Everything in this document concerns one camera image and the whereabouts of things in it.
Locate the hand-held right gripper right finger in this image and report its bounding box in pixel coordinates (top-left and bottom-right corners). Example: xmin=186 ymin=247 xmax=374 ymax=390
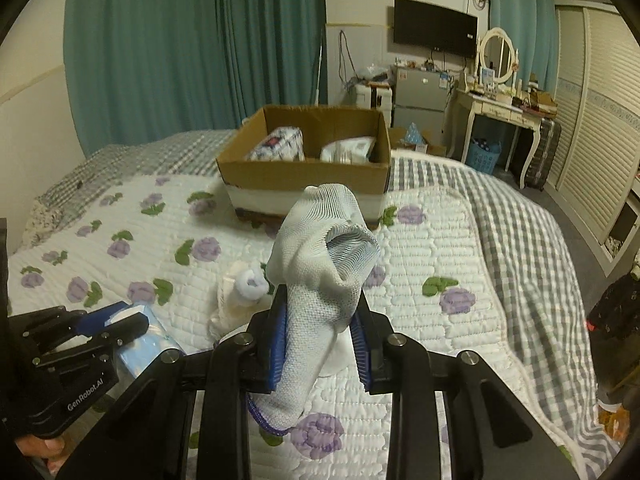
xmin=349 ymin=296 xmax=583 ymax=480

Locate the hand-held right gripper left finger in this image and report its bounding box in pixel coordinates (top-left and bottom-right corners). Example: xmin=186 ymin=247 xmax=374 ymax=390
xmin=52 ymin=284 xmax=290 ymax=480

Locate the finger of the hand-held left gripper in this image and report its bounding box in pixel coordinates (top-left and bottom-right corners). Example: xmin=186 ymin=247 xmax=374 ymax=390
xmin=31 ymin=316 xmax=151 ymax=368
xmin=20 ymin=301 xmax=136 ymax=348

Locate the blue face mask packet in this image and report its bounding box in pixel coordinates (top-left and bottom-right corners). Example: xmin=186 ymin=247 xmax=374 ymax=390
xmin=107 ymin=304 xmax=185 ymax=380

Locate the white mesh sock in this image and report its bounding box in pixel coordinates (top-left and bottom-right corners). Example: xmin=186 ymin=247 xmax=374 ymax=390
xmin=245 ymin=184 xmax=381 ymax=436

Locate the person's left hand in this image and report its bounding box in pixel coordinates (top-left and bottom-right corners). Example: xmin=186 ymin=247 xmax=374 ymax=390
xmin=14 ymin=436 xmax=67 ymax=458

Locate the white rolled sock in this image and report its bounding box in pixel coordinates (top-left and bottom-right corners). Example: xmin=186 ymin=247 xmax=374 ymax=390
xmin=207 ymin=261 xmax=281 ymax=347

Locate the white floral quilt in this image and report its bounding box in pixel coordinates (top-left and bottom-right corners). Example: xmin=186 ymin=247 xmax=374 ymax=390
xmin=7 ymin=157 xmax=603 ymax=480

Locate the patterned pillow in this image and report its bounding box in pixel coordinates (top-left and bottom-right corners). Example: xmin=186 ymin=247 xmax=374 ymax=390
xmin=22 ymin=200 xmax=66 ymax=249

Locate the floral tissue packet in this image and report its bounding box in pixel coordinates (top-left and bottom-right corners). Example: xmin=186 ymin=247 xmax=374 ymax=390
xmin=248 ymin=127 xmax=305 ymax=162

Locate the white plastic packet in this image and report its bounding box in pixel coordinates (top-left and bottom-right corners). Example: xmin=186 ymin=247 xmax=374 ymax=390
xmin=320 ymin=136 xmax=377 ymax=165

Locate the blue plastic basket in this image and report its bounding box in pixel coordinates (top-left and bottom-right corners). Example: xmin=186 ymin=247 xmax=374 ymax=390
xmin=467 ymin=137 xmax=502 ymax=176

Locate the white appliance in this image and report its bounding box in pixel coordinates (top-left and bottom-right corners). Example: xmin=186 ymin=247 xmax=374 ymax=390
xmin=350 ymin=82 xmax=393 ymax=111

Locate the dark floral clothing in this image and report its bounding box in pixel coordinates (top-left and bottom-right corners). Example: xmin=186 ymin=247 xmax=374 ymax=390
xmin=586 ymin=274 xmax=640 ymax=357

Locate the small grey fridge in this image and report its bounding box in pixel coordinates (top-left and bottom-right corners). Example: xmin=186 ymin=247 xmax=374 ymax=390
xmin=391 ymin=64 xmax=451 ymax=136

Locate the dark suitcase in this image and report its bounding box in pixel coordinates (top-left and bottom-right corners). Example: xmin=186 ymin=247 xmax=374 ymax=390
xmin=522 ymin=116 xmax=562 ymax=192

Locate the wide teal curtain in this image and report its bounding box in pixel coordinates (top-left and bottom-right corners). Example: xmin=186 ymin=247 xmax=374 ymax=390
xmin=64 ymin=0 xmax=328 ymax=158

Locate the white dressing table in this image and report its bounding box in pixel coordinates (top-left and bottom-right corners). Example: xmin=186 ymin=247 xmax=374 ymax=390
xmin=447 ymin=85 xmax=543 ymax=188

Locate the oval white mirror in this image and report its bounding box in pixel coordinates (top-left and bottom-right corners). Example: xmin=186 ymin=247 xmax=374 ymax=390
xmin=476 ymin=27 xmax=521 ymax=86

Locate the white louvred wardrobe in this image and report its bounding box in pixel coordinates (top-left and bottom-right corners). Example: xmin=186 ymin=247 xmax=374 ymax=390
xmin=545 ymin=2 xmax=640 ymax=277

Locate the narrow teal curtain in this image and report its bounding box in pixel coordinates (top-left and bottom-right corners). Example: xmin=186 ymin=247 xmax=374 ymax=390
xmin=486 ymin=0 xmax=561 ymax=92

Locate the black wall television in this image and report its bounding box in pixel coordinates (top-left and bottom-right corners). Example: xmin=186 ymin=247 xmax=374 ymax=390
xmin=393 ymin=0 xmax=479 ymax=59

